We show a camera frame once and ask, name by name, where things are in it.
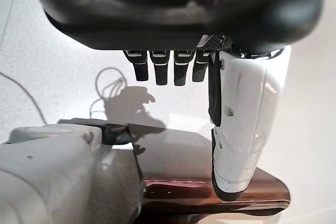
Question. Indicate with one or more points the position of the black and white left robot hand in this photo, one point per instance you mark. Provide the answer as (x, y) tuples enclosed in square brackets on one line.
[(157, 11)]

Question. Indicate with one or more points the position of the brown wooden table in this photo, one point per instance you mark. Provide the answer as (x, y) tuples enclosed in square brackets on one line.
[(183, 155)]

